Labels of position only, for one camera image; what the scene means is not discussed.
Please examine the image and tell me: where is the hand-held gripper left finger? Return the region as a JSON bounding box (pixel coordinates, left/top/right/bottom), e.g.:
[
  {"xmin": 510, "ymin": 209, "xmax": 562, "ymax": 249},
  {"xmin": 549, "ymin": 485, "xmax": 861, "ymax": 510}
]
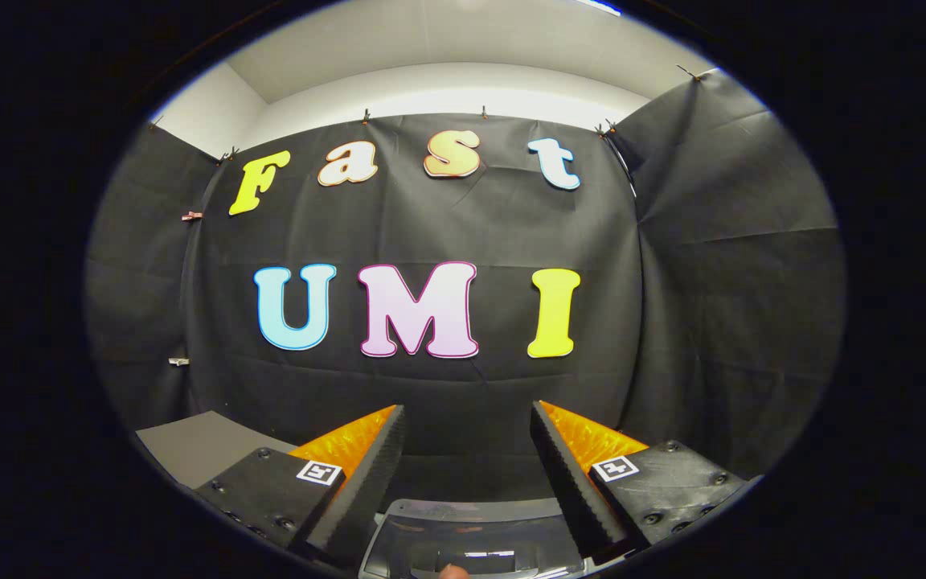
[{"xmin": 194, "ymin": 404, "xmax": 406, "ymax": 569}]

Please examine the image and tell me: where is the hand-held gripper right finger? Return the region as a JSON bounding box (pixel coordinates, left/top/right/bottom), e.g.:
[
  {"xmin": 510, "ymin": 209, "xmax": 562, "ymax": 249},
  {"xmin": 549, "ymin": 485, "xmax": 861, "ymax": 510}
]
[{"xmin": 529, "ymin": 400, "xmax": 748, "ymax": 565}]

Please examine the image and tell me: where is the black backdrop cloth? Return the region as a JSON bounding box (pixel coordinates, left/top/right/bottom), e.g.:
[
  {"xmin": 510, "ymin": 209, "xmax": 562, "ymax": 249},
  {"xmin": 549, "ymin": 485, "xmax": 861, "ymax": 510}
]
[{"xmin": 85, "ymin": 68, "xmax": 846, "ymax": 499}]

